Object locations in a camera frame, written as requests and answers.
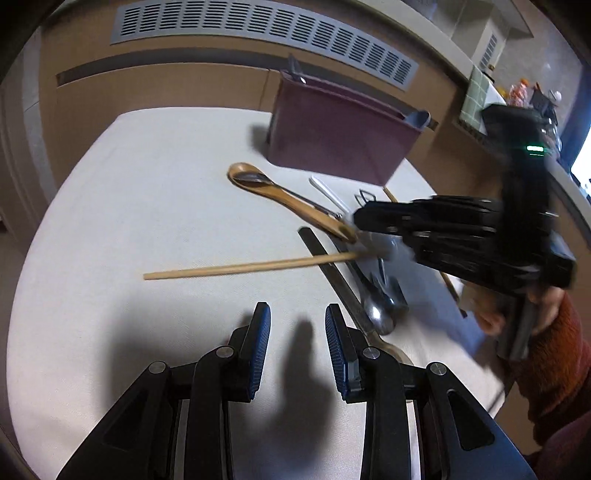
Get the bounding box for person's dark red clothing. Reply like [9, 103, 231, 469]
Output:
[526, 415, 591, 480]

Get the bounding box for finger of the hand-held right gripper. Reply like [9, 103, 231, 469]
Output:
[352, 195, 505, 237]
[406, 231, 542, 292]

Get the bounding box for metal utensil handle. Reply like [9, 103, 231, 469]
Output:
[287, 54, 308, 85]

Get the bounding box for wooden chopstick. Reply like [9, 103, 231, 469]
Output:
[383, 186, 468, 318]
[143, 250, 365, 281]

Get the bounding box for green checked cloth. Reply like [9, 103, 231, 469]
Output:
[461, 66, 491, 136]

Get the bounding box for white plastic spoon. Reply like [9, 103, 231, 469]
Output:
[309, 176, 348, 214]

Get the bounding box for wooden spoon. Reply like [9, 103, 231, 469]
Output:
[228, 162, 358, 243]

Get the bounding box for person's right hand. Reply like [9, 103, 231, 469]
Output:
[475, 281, 567, 336]

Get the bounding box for metal spoon with face handle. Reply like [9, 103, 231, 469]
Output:
[339, 251, 399, 336]

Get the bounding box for maroon plastic utensil holder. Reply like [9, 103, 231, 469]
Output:
[267, 69, 432, 186]

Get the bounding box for grey vent grille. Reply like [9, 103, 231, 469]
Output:
[110, 1, 420, 89]

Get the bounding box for orange packaged goods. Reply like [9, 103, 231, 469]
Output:
[507, 79, 532, 104]

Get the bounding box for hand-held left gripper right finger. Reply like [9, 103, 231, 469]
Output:
[325, 305, 536, 480]

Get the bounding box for long flat-handled metal spoon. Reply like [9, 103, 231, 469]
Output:
[298, 226, 414, 366]

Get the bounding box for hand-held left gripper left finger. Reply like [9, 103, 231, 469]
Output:
[58, 302, 273, 480]

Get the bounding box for small wall vent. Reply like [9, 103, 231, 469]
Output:
[479, 31, 500, 70]

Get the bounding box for small metal spoon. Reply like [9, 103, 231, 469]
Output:
[232, 171, 345, 220]

